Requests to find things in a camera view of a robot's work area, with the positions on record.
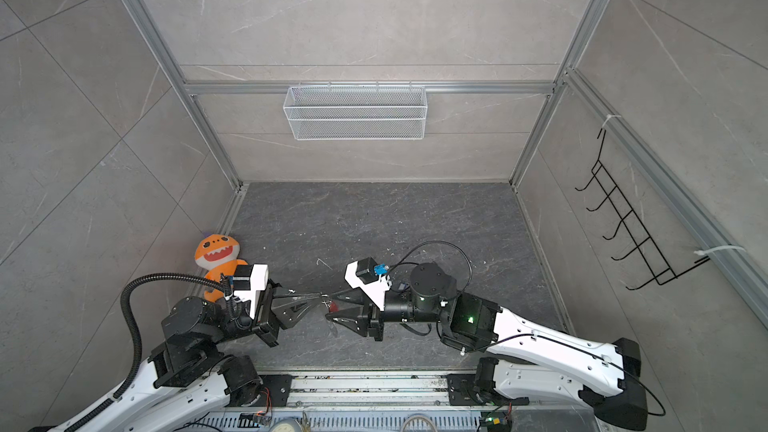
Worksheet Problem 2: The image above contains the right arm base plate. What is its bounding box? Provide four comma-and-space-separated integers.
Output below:
446, 374, 530, 407

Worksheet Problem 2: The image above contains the black wire hook rack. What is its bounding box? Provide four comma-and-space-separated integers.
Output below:
574, 128, 711, 291

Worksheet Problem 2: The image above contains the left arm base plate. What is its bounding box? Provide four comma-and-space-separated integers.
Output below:
240, 374, 293, 410

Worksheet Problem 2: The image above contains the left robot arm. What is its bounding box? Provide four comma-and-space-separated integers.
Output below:
56, 274, 323, 431

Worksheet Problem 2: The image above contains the white wire mesh basket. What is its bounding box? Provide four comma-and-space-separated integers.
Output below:
283, 85, 428, 141

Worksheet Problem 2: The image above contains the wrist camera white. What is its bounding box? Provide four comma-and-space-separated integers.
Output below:
232, 264, 269, 319
344, 257, 392, 311

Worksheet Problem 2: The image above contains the aluminium rail frame front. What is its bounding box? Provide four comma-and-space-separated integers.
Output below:
119, 370, 625, 432

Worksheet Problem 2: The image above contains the right camera black cable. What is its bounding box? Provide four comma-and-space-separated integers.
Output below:
386, 240, 474, 289

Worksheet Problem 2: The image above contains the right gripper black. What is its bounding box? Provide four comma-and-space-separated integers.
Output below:
327, 280, 448, 342

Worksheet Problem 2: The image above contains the orange shark plush toy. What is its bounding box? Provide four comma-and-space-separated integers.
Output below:
195, 234, 247, 284

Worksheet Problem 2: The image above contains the black corrugated cable conduit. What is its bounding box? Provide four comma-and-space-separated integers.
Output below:
62, 273, 232, 432

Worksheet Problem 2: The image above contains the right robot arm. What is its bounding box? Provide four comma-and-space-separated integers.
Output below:
326, 259, 650, 431

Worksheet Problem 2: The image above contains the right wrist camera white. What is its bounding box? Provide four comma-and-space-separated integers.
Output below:
344, 257, 392, 311

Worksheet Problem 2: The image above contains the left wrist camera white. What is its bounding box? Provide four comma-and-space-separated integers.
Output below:
232, 264, 269, 319

